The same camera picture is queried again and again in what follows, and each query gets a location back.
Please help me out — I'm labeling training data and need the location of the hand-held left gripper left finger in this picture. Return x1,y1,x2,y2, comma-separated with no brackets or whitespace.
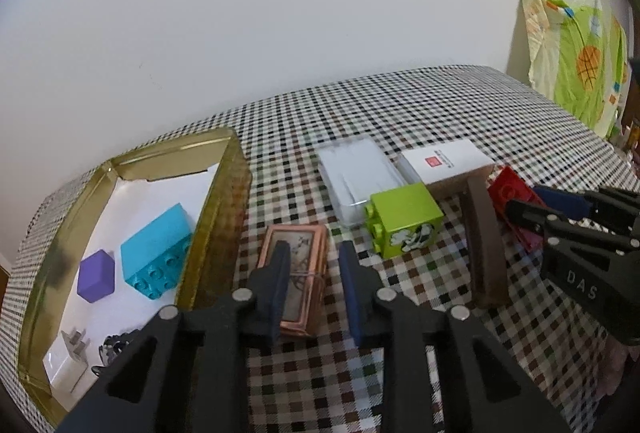
57,243,293,433

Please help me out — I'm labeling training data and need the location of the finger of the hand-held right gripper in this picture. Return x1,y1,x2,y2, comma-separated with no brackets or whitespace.
532,185,640,234
505,200,640,255

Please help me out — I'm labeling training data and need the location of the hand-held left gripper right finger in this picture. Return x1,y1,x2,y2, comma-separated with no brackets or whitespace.
337,240,571,433

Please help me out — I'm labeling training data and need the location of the red building block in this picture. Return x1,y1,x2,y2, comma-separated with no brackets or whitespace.
487,165,548,251

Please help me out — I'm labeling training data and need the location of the copper framed box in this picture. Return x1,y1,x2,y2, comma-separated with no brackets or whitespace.
255,223,328,338

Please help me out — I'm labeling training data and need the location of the dark brown bar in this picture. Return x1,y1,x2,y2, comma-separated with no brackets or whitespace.
460,176,511,309

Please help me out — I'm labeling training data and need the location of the green building block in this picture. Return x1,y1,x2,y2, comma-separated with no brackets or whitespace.
364,183,445,260

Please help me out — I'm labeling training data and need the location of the gold tin box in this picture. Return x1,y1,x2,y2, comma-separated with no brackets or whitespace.
17,128,251,429

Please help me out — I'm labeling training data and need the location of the white box with red label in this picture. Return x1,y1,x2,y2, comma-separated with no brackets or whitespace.
395,139,496,201

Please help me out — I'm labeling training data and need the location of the translucent white plastic box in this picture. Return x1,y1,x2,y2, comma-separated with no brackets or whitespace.
317,136,406,226

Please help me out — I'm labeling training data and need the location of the blue building block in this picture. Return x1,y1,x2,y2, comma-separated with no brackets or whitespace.
120,204,195,301

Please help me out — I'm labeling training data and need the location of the black patterned hair clip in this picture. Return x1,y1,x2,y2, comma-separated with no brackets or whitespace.
92,332,151,376

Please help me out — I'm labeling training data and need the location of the purple block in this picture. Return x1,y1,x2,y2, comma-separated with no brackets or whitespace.
77,249,117,304

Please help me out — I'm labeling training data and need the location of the white plug charger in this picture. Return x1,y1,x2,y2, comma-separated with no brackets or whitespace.
42,327,108,401

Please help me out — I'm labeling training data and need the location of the pink cloth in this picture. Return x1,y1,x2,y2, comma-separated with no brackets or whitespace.
592,338,640,401

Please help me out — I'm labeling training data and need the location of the green printed blanket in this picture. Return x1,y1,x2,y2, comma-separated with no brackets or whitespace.
517,0,632,141

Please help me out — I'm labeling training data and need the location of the white paper liner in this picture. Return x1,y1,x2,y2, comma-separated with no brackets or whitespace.
42,163,221,406

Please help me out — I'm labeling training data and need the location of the checkered tablecloth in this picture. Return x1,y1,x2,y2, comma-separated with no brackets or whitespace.
2,64,640,433

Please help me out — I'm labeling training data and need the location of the wooden door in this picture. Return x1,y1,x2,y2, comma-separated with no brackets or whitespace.
0,253,13,309

